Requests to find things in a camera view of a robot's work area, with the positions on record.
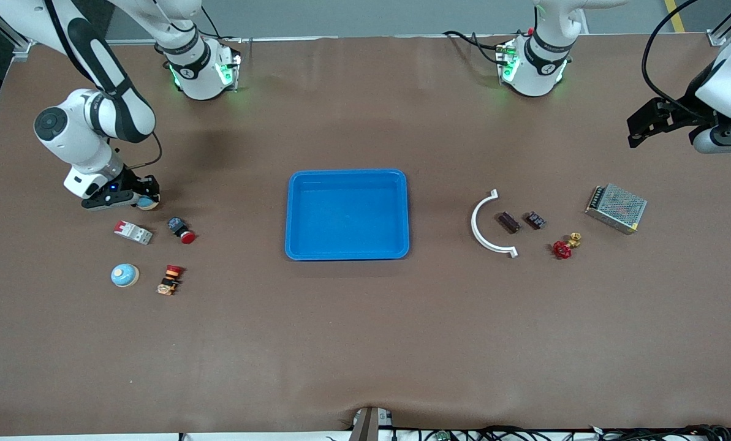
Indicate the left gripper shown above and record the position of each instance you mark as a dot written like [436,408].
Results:
[681,114]

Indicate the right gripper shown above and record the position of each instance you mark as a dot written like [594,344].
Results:
[132,182]

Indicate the light blue call bell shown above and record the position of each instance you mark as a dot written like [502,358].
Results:
[149,203]
[124,275]

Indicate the dark brown cylindrical capacitor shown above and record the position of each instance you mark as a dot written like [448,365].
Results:
[535,220]
[508,222]

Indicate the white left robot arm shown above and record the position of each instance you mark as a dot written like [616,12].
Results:
[540,67]

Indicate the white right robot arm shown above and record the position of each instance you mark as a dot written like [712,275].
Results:
[74,131]

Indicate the white red circuit breaker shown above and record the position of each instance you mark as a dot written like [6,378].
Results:
[133,232]

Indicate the red mushroom push button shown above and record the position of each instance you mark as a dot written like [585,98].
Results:
[181,229]

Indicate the metal mesh power supply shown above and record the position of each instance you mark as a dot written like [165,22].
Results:
[616,208]

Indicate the blue plastic tray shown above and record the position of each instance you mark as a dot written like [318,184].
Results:
[347,214]

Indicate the red yellow button switch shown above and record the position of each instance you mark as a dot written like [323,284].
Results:
[169,278]

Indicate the white curved plastic bracket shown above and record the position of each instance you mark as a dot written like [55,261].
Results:
[474,223]

